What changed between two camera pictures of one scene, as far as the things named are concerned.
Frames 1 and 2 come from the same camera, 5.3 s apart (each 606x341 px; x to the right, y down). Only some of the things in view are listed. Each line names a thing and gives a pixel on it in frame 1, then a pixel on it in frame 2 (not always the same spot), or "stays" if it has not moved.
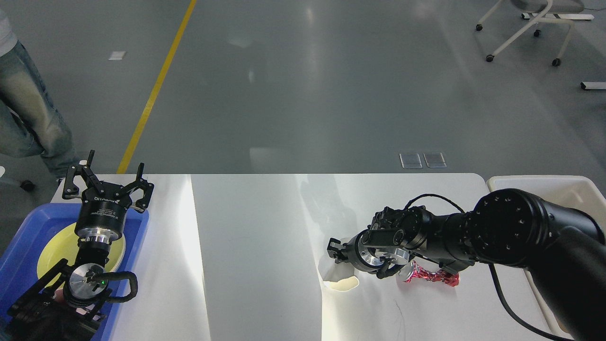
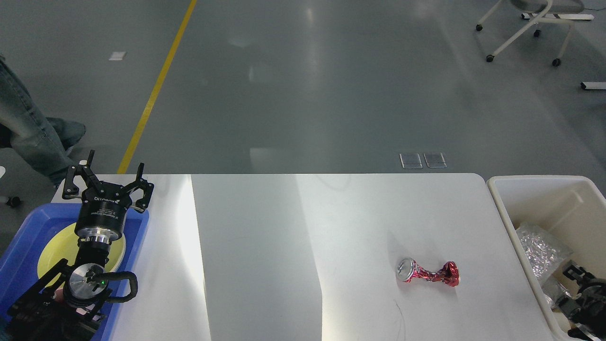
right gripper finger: (337, 250) -> (574, 272)
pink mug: (58, 296) stays
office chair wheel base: (18, 179) -> (13, 201)
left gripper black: (101, 218) stays
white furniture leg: (593, 85) stays
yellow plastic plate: (63, 244) stays
